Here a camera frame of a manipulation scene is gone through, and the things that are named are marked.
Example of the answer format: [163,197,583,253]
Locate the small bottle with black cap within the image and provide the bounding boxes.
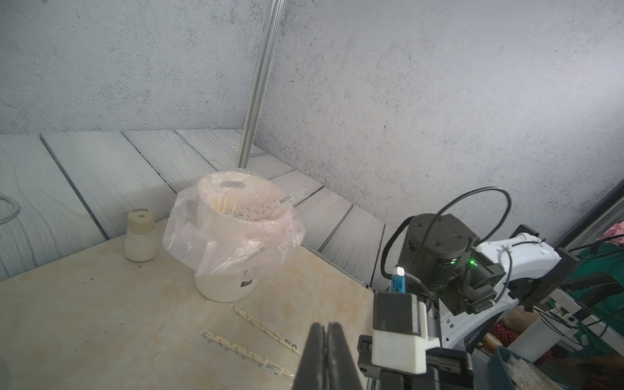
[123,209,159,263]

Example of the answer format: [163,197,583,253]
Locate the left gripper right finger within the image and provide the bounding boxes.
[326,323,362,390]

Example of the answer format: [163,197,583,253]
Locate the white bucket with pink bag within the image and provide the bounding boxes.
[162,171,306,303]

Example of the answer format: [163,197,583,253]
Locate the right aluminium frame post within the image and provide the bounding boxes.
[237,0,285,169]

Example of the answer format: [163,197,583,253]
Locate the clear plastic chopstick wrapper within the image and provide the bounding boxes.
[253,193,294,219]

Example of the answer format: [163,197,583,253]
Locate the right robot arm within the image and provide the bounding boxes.
[357,213,577,389]

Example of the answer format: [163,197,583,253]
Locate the wrapped chopsticks on table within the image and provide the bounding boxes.
[199,330,295,379]
[232,306,302,356]

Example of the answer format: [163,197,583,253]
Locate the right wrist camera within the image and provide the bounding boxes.
[372,266,440,350]

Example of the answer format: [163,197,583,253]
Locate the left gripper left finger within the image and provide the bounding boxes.
[292,323,326,390]

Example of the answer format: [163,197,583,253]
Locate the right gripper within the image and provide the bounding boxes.
[357,335,475,389]

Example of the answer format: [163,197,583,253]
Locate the silver metal hook stand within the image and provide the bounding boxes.
[0,195,21,225]

